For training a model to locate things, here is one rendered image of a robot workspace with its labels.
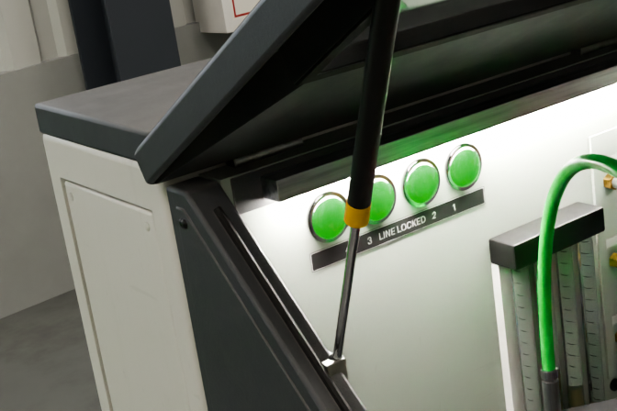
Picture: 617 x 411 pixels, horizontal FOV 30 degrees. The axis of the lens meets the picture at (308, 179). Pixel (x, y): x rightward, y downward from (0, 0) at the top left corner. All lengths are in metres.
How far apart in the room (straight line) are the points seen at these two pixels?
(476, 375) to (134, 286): 0.39
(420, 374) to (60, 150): 0.46
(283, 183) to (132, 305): 0.25
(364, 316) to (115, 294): 0.27
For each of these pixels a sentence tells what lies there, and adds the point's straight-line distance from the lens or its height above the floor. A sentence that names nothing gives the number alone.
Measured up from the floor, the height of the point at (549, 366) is 1.17.
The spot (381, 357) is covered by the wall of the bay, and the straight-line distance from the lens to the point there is 1.21.
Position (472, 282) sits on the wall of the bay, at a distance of 1.27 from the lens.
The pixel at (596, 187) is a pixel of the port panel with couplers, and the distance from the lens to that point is 1.39.
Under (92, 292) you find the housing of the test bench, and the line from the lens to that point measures 1.31.
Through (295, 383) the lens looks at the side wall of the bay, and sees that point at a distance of 0.98.
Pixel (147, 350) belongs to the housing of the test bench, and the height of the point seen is 1.25.
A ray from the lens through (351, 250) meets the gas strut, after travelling 0.89.
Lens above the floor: 1.73
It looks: 16 degrees down
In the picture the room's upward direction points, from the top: 9 degrees counter-clockwise
